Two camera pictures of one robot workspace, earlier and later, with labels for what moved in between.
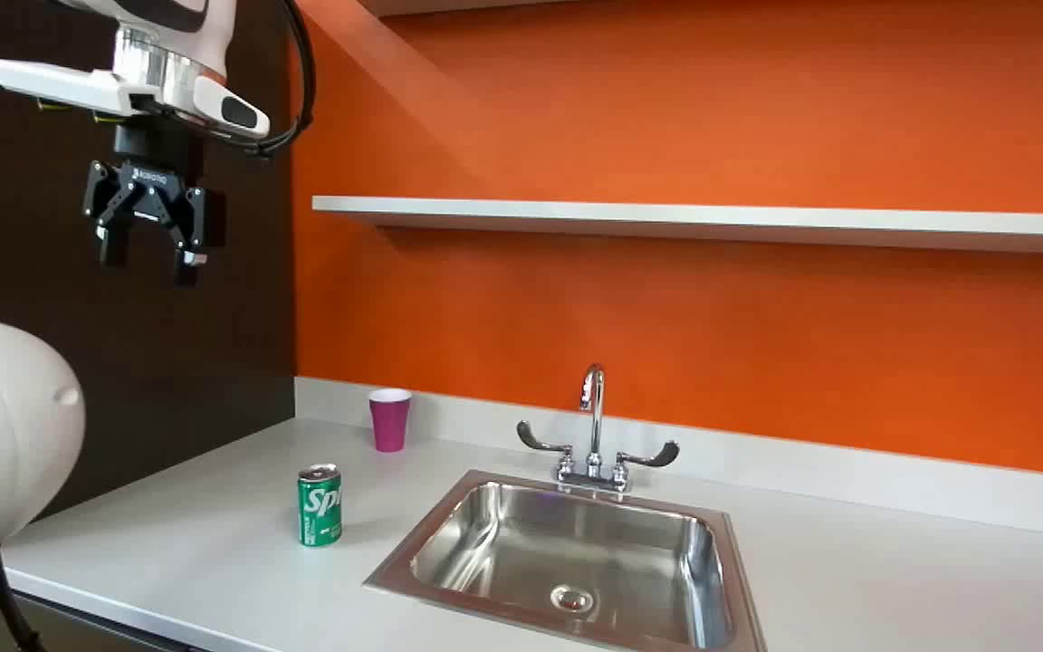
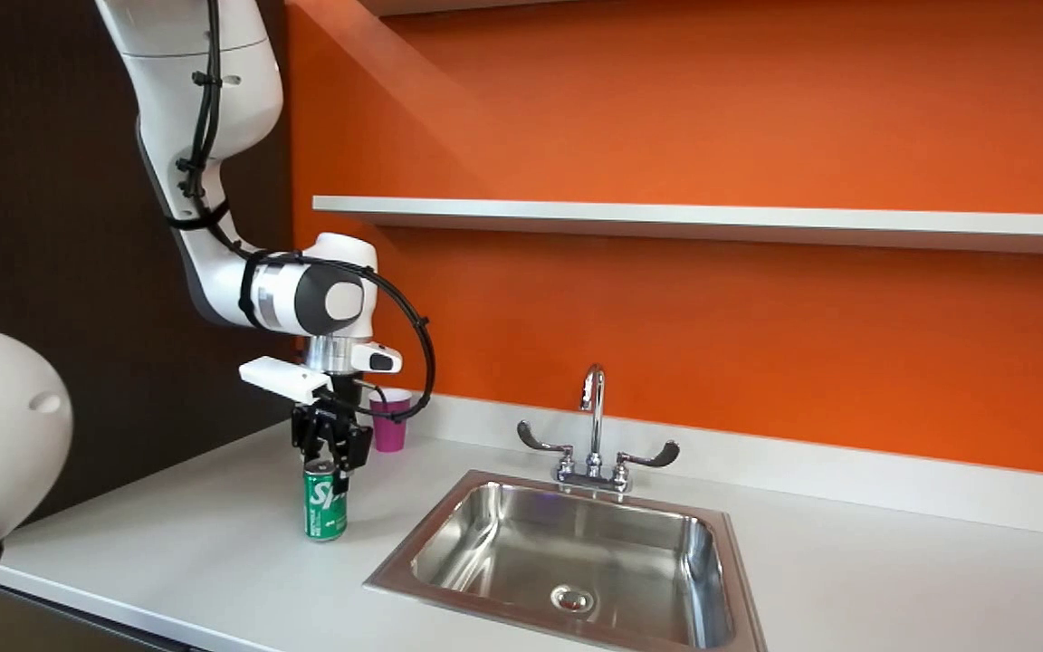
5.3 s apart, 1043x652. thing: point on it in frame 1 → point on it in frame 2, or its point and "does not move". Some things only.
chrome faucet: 597,470 does not move
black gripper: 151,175 → 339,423
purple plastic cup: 389,411 does not move
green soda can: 319,505 does not move
